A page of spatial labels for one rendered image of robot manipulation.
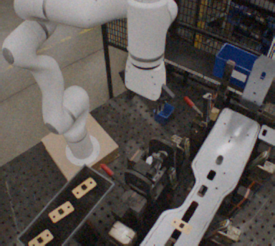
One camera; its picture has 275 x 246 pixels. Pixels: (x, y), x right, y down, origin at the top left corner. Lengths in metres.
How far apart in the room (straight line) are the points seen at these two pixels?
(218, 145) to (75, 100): 0.67
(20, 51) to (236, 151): 0.98
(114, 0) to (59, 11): 0.14
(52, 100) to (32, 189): 0.66
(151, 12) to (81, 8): 0.17
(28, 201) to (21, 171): 0.20
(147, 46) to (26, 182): 1.17
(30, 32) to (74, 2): 0.27
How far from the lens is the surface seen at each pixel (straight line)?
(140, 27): 0.53
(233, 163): 1.20
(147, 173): 0.90
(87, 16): 0.60
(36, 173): 1.55
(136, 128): 1.60
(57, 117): 1.03
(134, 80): 0.65
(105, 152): 1.40
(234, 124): 1.33
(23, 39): 0.83
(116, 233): 0.94
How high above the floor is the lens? 1.99
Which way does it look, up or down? 49 degrees down
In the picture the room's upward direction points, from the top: straight up
